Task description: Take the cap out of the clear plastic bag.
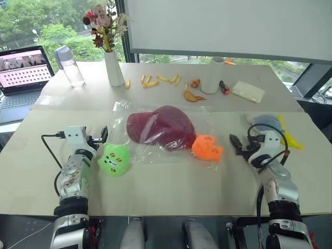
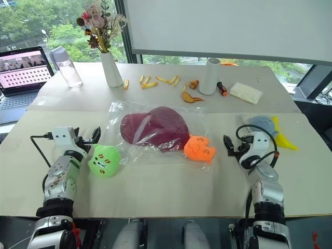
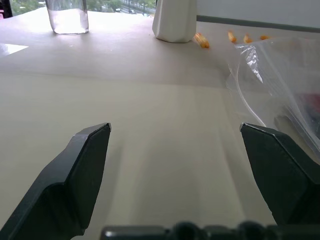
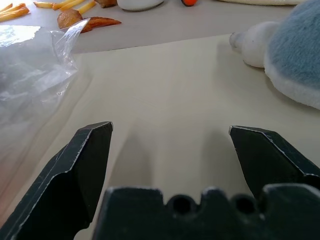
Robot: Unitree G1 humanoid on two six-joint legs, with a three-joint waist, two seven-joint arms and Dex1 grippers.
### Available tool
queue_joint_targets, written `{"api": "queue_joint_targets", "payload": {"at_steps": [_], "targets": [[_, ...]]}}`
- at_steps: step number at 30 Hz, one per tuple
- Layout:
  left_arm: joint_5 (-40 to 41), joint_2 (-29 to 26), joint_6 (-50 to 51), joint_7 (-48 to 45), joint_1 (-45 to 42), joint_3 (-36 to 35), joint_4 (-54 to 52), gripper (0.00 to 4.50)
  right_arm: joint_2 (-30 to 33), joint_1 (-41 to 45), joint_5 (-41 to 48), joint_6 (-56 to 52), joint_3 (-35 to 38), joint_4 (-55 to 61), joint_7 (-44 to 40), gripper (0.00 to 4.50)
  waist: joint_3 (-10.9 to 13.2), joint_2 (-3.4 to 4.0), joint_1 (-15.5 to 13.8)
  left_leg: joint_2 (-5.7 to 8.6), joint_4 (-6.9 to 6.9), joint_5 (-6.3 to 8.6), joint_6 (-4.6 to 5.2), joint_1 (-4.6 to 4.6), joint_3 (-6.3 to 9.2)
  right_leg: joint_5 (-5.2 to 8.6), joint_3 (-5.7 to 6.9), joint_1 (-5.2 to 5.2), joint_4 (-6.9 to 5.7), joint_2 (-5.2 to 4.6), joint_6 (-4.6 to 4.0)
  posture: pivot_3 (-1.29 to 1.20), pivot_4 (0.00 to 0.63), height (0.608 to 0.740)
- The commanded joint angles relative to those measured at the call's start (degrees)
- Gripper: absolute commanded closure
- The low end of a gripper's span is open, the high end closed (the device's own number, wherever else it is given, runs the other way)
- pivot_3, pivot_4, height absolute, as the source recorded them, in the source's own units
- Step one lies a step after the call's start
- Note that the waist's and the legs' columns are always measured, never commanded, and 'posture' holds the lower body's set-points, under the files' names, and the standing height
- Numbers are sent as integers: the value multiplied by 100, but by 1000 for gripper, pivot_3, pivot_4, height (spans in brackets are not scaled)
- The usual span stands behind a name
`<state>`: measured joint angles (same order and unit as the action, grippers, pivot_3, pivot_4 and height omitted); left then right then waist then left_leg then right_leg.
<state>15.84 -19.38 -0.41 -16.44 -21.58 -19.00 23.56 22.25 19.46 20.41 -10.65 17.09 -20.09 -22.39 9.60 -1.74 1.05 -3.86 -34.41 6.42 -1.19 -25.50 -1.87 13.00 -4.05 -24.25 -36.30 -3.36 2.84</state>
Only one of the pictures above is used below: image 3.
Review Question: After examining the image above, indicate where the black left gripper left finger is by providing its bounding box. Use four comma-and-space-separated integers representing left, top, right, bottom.
0, 122, 112, 240

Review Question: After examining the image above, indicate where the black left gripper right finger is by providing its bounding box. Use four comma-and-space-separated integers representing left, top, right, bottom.
239, 122, 320, 226

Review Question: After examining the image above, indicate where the clear plastic zip bag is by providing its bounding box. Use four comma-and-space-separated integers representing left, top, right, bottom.
224, 37, 320, 156

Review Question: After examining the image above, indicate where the clear glass jar with water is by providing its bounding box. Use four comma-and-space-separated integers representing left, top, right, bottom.
45, 0, 90, 35

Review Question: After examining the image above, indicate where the white faceted ceramic vase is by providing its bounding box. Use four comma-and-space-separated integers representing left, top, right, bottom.
151, 0, 198, 44

